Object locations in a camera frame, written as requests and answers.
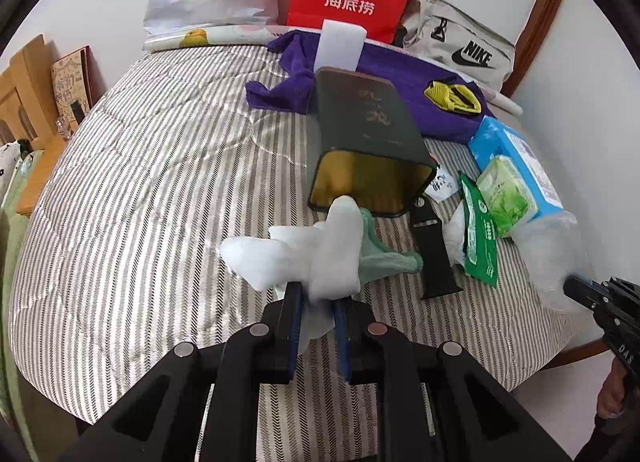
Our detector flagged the yellow and black mesh item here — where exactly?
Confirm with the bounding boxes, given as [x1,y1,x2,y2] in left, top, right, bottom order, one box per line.
[424,82,483,113]

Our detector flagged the blue tissue box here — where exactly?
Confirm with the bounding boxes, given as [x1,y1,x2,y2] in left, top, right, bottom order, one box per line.
[467,116,566,223]

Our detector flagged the clear plastic bag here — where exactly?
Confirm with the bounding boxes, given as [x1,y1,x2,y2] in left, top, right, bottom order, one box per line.
[512,209,596,313]

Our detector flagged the purple towel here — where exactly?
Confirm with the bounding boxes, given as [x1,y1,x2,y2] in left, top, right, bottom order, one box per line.
[245,29,496,145]

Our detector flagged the green cloth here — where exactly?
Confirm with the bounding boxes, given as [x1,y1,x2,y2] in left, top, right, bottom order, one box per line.
[0,182,43,462]

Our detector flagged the dark green box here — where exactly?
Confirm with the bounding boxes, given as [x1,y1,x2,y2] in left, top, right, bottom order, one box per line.
[306,68,436,219]

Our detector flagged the small glass jar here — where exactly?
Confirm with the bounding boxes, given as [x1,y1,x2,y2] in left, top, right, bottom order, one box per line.
[56,114,77,143]

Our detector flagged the beige waist bag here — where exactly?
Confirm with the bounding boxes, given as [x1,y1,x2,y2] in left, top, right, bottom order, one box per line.
[397,0,516,87]

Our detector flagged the white foam block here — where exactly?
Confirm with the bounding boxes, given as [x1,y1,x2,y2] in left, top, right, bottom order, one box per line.
[316,19,368,73]

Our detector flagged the white dotted cloth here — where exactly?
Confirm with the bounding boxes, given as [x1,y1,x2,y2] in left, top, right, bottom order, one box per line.
[0,139,36,203]

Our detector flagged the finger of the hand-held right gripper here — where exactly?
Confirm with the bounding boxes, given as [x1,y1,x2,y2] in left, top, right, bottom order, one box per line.
[564,276,608,315]

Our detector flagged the rolled printed white mat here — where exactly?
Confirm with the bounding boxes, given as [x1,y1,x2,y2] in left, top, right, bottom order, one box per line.
[142,24,523,117]

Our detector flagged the light green sock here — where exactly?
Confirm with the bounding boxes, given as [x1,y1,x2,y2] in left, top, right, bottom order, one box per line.
[357,208,425,285]

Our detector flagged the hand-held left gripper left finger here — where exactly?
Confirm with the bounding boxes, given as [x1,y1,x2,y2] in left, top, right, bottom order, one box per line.
[62,282,306,462]

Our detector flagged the person's right hand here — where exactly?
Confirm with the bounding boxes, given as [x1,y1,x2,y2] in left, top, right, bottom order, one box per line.
[597,357,640,420]

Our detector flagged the person's right forearm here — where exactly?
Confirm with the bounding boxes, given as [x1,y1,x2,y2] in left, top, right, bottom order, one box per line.
[582,409,640,462]

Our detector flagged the wooden bedside cabinet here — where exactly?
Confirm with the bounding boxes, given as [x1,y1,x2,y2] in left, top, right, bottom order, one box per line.
[0,34,91,217]

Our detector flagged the black watch strap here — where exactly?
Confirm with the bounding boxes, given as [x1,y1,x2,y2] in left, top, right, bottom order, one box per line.
[410,194,462,300]

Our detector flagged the brown illustrated notebook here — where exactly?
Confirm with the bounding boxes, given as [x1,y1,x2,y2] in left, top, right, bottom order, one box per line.
[50,46,96,123]

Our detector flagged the wooden bed frame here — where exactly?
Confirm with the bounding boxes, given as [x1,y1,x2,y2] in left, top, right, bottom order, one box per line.
[500,0,617,374]

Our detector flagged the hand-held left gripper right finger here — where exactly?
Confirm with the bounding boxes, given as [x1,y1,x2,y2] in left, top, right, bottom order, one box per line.
[332,297,576,462]

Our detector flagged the green tissue pack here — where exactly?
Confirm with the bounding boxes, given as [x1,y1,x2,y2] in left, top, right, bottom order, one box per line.
[476,154,540,237]

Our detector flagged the green wet wipes packet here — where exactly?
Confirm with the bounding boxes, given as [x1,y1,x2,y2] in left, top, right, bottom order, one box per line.
[459,172,501,289]

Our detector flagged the small white printed pouch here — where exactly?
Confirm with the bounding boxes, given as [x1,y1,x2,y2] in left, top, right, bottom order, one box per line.
[427,162,461,203]

